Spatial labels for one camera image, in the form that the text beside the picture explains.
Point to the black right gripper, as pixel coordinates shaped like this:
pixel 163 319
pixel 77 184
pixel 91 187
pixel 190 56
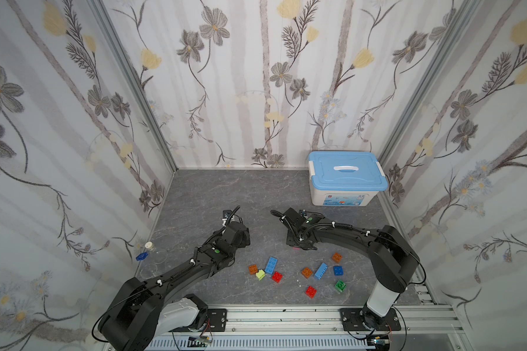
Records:
pixel 290 221

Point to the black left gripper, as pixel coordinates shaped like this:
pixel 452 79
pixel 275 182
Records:
pixel 230 220

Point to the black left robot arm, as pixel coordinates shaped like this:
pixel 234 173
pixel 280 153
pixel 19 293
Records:
pixel 145 309

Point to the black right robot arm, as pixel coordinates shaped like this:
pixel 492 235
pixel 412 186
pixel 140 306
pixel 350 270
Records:
pixel 393 260

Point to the orange lego brick centre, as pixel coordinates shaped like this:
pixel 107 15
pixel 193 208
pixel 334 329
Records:
pixel 307 273

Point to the orange lego brick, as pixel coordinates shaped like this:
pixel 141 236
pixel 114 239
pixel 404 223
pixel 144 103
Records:
pixel 307 273
pixel 337 257

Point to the brown-orange lego brick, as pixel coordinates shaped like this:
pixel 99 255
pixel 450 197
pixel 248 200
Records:
pixel 253 269

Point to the orange lego brick right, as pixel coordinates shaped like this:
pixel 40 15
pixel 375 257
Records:
pixel 337 257

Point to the light blue long lego brick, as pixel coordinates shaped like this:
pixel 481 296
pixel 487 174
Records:
pixel 271 265

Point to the lime green lego brick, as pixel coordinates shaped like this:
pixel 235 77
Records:
pixel 260 274

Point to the red lego brick left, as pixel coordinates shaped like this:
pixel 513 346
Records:
pixel 277 277

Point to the red lego brick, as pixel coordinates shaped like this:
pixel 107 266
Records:
pixel 277 277
pixel 311 292

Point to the blue small lego brick right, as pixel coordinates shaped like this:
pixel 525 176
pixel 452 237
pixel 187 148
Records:
pixel 338 270

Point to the red lego brick front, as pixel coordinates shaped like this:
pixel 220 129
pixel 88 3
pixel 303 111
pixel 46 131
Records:
pixel 311 292

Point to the light blue long brick right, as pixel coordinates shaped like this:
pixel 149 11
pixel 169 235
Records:
pixel 320 272

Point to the blue lid storage box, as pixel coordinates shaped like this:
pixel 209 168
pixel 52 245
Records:
pixel 344 178

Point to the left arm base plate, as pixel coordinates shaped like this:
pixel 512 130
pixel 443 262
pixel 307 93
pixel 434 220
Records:
pixel 213 320

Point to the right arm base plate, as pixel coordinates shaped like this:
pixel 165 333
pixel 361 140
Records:
pixel 364 320

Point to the white perforated cable tray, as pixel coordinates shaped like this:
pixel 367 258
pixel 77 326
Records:
pixel 325 342

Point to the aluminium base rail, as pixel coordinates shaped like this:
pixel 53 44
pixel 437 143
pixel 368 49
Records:
pixel 316 319

